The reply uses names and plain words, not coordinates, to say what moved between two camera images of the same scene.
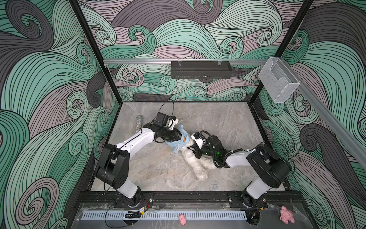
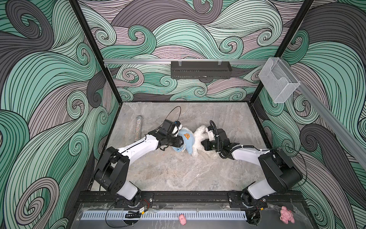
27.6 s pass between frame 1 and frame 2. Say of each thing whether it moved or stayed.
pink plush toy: stayed
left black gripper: moved
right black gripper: moved
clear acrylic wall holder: stayed
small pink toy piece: stayed
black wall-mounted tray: stayed
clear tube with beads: stayed
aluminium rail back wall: stayed
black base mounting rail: stayed
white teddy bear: moved
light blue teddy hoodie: moved
